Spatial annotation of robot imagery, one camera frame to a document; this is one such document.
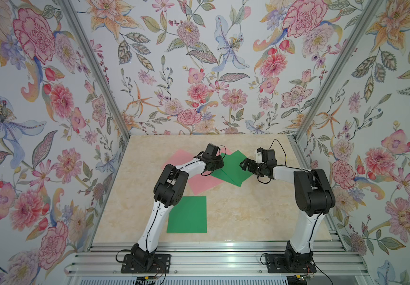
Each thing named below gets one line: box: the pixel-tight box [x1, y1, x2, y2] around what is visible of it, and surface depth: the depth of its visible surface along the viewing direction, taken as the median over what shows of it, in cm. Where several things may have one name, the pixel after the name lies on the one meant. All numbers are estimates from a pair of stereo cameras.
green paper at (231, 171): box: [210, 150, 254, 188], surface depth 104 cm
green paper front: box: [166, 195, 208, 234], surface depth 88 cm
